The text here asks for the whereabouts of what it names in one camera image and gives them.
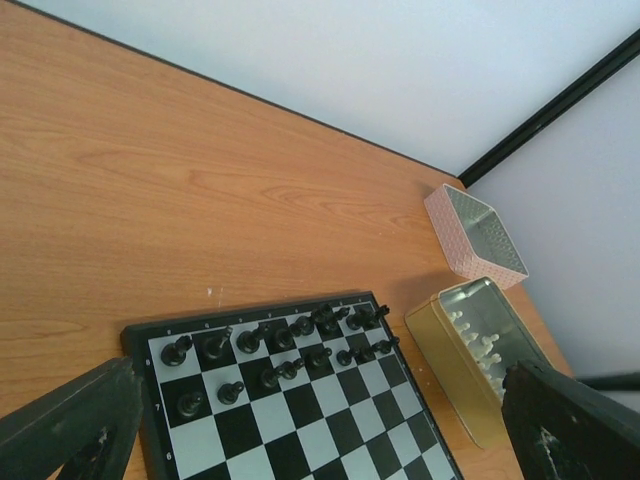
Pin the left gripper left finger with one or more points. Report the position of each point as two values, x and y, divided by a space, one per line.
84 429

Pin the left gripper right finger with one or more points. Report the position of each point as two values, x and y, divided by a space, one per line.
567 428

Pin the gold metal tin box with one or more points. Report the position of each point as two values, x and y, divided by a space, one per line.
470 335

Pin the black and white chessboard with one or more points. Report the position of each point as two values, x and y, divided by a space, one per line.
308 390

